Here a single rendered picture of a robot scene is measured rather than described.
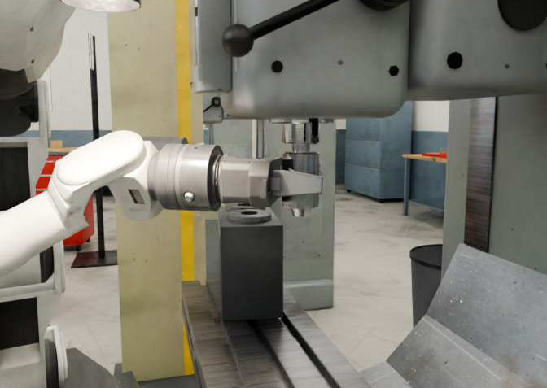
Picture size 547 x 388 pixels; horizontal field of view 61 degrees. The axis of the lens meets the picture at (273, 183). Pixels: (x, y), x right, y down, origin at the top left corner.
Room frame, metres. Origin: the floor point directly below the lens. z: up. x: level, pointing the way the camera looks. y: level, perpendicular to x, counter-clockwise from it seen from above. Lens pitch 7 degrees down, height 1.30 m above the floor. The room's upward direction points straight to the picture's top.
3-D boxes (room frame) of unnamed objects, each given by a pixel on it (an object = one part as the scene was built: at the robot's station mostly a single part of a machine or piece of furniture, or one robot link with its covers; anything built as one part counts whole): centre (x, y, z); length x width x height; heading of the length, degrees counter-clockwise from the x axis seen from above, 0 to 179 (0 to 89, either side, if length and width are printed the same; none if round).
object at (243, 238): (0.97, 0.06, 1.03); 0.22 x 0.12 x 0.20; 8
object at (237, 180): (0.61, 0.06, 1.23); 0.13 x 0.12 x 0.10; 171
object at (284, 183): (0.56, -0.03, 1.23); 0.06 x 0.02 x 0.03; 80
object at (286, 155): (0.59, -0.03, 1.26); 0.05 x 0.05 x 0.01
